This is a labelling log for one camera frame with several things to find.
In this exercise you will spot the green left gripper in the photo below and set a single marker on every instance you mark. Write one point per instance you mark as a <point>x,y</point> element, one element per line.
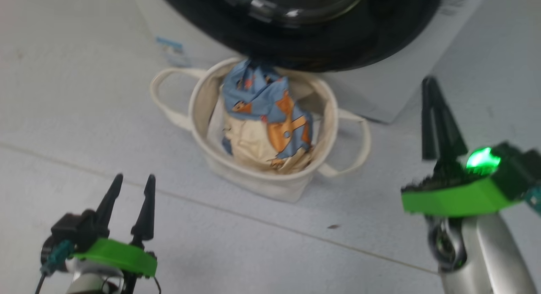
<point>118,258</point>

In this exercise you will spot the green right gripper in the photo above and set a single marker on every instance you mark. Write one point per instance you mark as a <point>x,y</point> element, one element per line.
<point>456,196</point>

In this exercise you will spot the black round glass washer door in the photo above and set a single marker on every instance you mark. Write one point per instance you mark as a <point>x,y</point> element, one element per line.
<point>338,44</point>

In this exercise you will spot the beige garment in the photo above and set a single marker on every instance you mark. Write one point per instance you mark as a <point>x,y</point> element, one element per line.
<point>249,146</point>

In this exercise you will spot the blue garment with orange print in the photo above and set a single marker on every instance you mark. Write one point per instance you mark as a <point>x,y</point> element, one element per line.
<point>258,99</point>

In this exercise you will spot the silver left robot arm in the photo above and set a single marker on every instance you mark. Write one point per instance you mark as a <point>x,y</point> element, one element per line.
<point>91,281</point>

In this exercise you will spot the white front-load washing machine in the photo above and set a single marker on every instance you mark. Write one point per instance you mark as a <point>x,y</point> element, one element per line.
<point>401,86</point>

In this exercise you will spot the cream canvas laundry basket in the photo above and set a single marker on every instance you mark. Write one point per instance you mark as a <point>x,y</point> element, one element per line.
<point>253,184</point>

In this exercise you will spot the small printed text label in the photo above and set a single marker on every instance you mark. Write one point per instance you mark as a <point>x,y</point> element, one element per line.
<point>453,0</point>

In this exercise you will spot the blue energy label sticker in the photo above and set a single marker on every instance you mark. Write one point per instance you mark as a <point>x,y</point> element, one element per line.
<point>171,50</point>

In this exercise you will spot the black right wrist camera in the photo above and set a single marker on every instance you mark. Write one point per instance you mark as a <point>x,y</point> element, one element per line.
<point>520,167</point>

